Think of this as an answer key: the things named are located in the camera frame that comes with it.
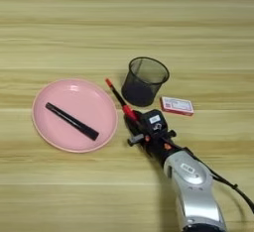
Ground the black marker pen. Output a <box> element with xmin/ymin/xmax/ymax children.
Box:
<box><xmin>45</xmin><ymin>101</ymin><xmax>100</xmax><ymax>142</ymax></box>

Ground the red white card box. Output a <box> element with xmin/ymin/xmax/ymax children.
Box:
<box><xmin>160</xmin><ymin>96</ymin><xmax>195</xmax><ymax>117</ymax></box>

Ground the small black box white label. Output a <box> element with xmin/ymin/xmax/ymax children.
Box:
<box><xmin>142</xmin><ymin>108</ymin><xmax>169</xmax><ymax>135</ymax></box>

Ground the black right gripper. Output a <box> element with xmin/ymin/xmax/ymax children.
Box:
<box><xmin>123</xmin><ymin>110</ymin><xmax>187</xmax><ymax>166</ymax></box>

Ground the pink round plate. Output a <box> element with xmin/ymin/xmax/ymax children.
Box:
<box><xmin>31</xmin><ymin>78</ymin><xmax>119</xmax><ymax>154</ymax></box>

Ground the black mesh pen cup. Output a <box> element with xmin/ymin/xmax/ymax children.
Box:
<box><xmin>120</xmin><ymin>56</ymin><xmax>171</xmax><ymax>108</ymax></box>

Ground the red marker pen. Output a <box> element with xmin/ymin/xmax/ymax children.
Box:
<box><xmin>104</xmin><ymin>77</ymin><xmax>139</xmax><ymax>122</ymax></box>

